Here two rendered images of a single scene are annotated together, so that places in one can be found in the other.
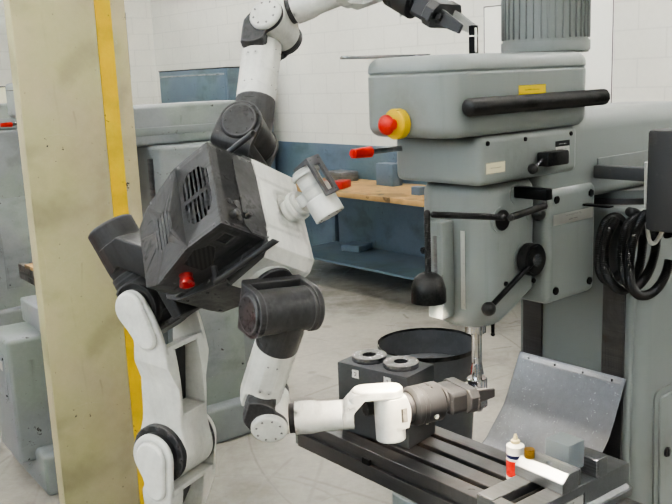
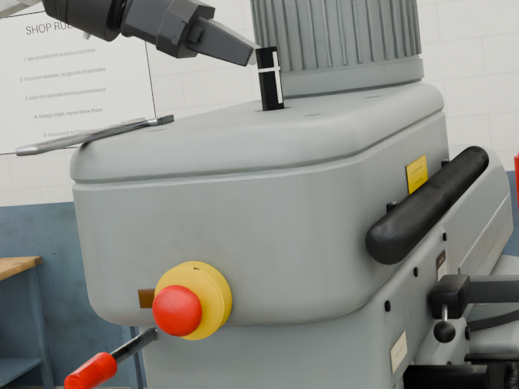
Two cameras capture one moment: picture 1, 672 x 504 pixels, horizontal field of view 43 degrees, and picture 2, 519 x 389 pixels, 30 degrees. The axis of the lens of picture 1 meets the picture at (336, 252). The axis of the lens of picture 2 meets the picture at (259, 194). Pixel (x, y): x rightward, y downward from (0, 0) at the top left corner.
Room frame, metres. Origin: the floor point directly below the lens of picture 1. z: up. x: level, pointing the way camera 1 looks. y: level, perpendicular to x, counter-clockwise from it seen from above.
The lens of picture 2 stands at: (1.03, 0.17, 1.94)
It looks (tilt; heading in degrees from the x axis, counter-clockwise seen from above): 8 degrees down; 332
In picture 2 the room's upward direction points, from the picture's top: 7 degrees counter-clockwise
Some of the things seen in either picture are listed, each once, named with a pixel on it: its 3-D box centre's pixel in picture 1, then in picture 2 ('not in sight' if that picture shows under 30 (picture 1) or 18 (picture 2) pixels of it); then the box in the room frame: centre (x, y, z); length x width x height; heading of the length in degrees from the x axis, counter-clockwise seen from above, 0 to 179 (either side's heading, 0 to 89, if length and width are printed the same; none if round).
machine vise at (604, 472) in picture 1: (555, 483); not in sight; (1.66, -0.44, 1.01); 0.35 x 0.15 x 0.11; 127
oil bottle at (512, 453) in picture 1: (515, 456); not in sight; (1.80, -0.38, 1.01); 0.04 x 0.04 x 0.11
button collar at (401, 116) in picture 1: (397, 124); (193, 300); (1.72, -0.13, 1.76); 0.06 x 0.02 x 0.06; 40
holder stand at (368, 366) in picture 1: (385, 394); not in sight; (2.09, -0.11, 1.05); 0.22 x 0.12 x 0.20; 50
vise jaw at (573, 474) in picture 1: (547, 471); not in sight; (1.64, -0.42, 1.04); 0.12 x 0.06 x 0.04; 37
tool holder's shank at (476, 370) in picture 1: (476, 354); not in sight; (1.86, -0.31, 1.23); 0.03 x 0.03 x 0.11
